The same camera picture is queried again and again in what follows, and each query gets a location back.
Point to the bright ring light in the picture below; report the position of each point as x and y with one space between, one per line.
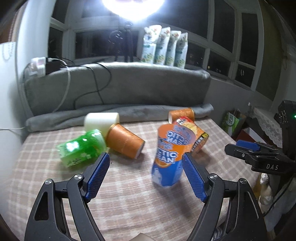
133 11

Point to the black power adapter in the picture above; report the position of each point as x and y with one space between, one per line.
52 65

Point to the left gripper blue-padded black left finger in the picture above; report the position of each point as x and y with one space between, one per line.
47 220

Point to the grey sofa cushion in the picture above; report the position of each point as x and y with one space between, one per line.
115 83

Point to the red box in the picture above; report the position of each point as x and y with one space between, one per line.
249 135

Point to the large orange paper cup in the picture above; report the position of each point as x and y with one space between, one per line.
124 141

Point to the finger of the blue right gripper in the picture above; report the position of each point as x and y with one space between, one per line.
247 145

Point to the green plastic tea cup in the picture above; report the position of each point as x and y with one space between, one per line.
85 148

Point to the blue orange plastic cup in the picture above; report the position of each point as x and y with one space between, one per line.
173 141

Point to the small orange paper cup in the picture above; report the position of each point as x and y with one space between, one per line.
175 114

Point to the grey gloved hand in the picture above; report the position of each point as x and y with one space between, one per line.
266 193

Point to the white power strip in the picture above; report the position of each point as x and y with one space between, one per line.
37 67

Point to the white refill pouch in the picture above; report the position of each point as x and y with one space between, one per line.
181 51
151 35
171 49
162 44

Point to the white paper cup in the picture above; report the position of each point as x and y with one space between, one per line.
100 121

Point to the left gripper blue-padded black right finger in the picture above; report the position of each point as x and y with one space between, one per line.
244 219

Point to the green paper bag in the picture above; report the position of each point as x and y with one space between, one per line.
233 122

